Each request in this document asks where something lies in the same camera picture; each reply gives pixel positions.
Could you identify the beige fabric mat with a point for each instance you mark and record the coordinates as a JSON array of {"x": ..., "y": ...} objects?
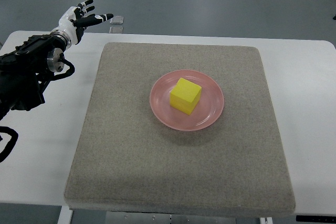
[{"x": 230, "y": 163}]

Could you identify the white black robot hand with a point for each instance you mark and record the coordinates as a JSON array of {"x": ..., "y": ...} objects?
[{"x": 76, "y": 20}]

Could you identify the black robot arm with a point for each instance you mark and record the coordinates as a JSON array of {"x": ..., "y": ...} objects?
[{"x": 28, "y": 70}]

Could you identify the yellow block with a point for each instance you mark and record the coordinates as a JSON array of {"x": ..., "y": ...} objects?
[{"x": 185, "y": 96}]

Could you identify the pink plate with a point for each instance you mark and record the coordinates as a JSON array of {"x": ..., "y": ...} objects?
[{"x": 206, "y": 112}]

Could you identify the floor socket box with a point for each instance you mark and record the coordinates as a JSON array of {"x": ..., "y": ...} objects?
[{"x": 117, "y": 20}]

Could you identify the white table leg frame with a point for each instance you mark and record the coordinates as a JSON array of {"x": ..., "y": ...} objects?
[{"x": 66, "y": 215}]

